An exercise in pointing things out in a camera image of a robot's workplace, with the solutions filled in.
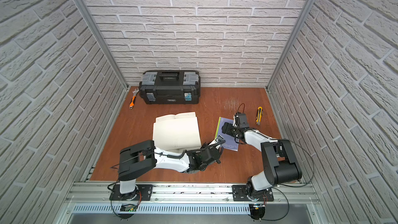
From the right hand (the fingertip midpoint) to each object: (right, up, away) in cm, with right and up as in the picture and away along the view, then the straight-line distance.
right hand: (230, 129), depth 95 cm
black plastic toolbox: (-38, +27, +3) cm, 47 cm away
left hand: (-8, -6, -11) cm, 14 cm away
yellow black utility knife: (+22, +9, +8) cm, 25 cm away
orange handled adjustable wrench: (-68, +19, +15) cm, 72 cm away
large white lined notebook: (-34, -2, +1) cm, 34 cm away
